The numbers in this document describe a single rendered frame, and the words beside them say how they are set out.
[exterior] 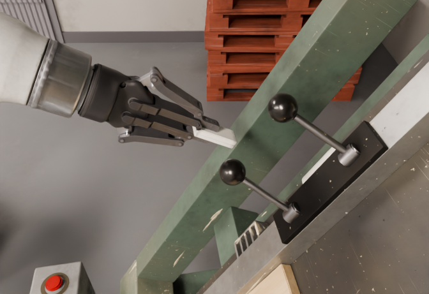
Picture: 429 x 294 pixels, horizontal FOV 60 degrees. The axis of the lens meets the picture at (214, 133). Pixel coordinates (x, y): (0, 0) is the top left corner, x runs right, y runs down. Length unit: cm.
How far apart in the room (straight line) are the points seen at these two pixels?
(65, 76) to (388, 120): 39
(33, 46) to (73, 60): 5
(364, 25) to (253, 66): 238
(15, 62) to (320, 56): 45
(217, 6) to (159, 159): 114
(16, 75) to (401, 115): 44
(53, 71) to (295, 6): 243
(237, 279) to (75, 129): 250
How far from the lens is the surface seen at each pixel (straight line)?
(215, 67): 299
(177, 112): 54
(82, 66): 49
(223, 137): 57
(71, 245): 231
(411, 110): 48
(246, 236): 67
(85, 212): 243
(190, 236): 93
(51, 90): 49
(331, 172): 51
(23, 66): 48
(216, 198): 83
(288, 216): 54
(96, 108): 50
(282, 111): 46
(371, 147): 48
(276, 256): 59
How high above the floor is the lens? 183
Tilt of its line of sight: 41 degrees down
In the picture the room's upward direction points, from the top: straight up
